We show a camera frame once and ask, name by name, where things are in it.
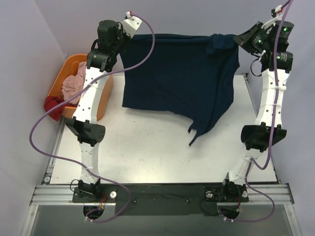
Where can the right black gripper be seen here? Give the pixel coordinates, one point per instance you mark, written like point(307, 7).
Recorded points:
point(248, 36)

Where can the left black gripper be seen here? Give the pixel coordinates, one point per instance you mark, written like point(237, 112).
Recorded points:
point(120, 37)

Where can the navy blue t shirt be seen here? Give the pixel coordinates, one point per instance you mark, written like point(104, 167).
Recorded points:
point(191, 76)

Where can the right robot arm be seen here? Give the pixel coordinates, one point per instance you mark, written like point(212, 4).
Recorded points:
point(267, 130)

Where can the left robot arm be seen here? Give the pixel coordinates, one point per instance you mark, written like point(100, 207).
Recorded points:
point(112, 37)

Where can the orange plastic laundry basket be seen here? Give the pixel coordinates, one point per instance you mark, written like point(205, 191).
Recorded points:
point(70, 67)

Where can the pink t shirt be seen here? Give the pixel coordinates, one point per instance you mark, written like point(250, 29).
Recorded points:
point(74, 83)

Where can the red t shirt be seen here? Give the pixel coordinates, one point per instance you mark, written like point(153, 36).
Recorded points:
point(51, 102)

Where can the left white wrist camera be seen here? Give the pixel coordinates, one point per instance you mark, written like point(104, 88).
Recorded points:
point(131, 24)

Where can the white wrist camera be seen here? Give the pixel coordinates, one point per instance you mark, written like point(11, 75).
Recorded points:
point(276, 14)
point(131, 24)

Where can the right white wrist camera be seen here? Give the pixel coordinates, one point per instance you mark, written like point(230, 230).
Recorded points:
point(276, 14)

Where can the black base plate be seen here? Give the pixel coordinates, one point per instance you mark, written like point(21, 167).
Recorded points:
point(163, 199)

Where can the aluminium frame rail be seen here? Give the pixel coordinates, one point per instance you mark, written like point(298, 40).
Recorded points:
point(61, 195)

